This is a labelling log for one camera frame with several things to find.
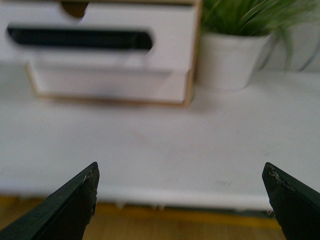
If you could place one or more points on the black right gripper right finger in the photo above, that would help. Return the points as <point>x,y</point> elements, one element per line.
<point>296,206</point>

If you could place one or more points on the green leafy plant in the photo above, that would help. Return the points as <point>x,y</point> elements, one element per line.
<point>258,18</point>

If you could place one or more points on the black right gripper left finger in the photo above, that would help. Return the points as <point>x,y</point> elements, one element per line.
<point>63,215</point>

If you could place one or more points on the white plant pot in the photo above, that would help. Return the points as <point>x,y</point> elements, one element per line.
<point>226,62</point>

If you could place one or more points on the white upper drawer black handle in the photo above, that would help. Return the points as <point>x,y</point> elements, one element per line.
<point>157,37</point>

